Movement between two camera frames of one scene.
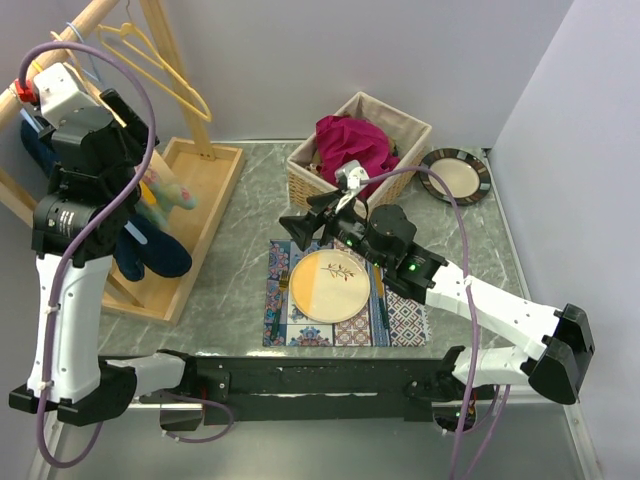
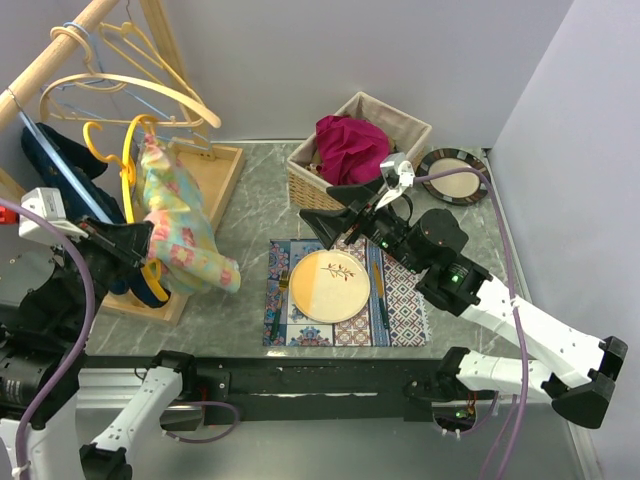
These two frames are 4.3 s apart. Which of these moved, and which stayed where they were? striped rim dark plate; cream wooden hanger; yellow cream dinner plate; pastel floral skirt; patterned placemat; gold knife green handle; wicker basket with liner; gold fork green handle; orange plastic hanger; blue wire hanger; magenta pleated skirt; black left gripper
Moved: cream wooden hanger; blue wire hanger; orange plastic hanger; black left gripper; pastel floral skirt
Stayed: striped rim dark plate; gold fork green handle; magenta pleated skirt; yellow cream dinner plate; gold knife green handle; wicker basket with liner; patterned placemat
